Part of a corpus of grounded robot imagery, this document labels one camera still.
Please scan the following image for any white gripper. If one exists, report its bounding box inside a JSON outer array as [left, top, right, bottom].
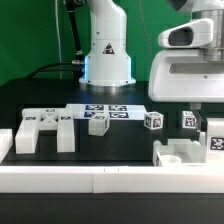
[[148, 49, 224, 132]]

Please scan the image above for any white chair seat part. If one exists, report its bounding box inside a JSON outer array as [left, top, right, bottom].
[[153, 132, 207, 167]]

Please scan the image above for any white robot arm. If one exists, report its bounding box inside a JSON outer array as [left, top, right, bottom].
[[64, 0, 224, 113]]

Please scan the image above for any white tagged cube far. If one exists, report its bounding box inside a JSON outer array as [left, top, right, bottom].
[[182, 111, 197, 129]]

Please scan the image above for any white tagged cube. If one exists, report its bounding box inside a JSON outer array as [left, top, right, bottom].
[[144, 111, 164, 130], [182, 111, 197, 129]]

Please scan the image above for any white tagged cube near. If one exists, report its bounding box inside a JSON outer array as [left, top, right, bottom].
[[144, 111, 164, 130]]

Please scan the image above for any white tag plate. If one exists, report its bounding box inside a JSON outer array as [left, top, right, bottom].
[[66, 104, 146, 120]]

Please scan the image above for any white left fence block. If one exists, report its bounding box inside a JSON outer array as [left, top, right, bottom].
[[0, 129, 13, 163]]

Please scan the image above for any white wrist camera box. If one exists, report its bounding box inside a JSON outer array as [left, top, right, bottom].
[[158, 18, 214, 48]]

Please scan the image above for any white front fence rail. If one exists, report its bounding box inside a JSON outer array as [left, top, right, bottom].
[[0, 166, 224, 193]]

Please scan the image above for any black cable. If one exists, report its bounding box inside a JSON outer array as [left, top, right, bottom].
[[25, 0, 86, 80]]

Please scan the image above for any white chair back frame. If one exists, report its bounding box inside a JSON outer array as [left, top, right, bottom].
[[15, 108, 75, 154]]

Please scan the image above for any white thin cable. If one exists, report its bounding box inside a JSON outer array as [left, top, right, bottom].
[[54, 0, 64, 80]]

